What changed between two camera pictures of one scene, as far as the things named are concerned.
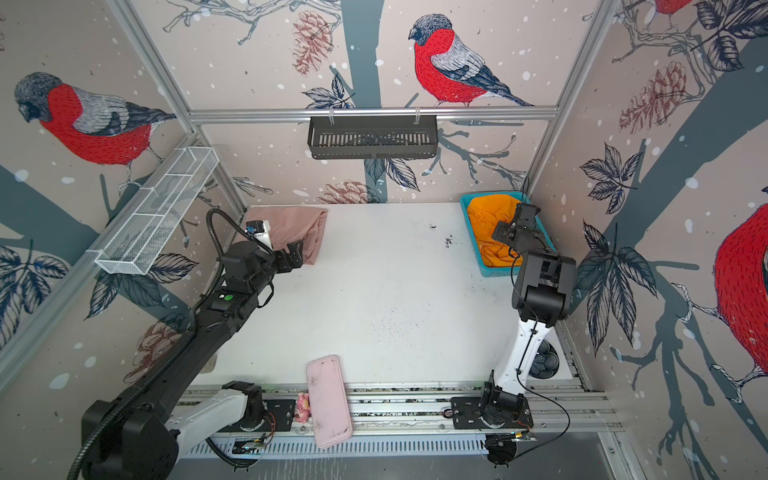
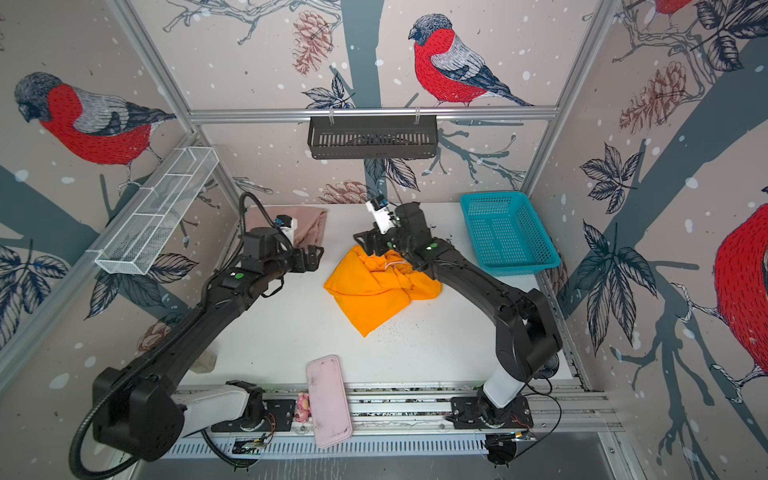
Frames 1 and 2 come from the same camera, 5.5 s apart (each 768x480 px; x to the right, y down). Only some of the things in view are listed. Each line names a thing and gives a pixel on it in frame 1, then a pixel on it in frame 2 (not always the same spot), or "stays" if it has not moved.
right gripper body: (507, 227) -> (397, 241)
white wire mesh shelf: (136, 245) stays
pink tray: (329, 410) stays
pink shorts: (287, 224) stays
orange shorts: (485, 212) -> (374, 289)
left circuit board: (248, 447) stays
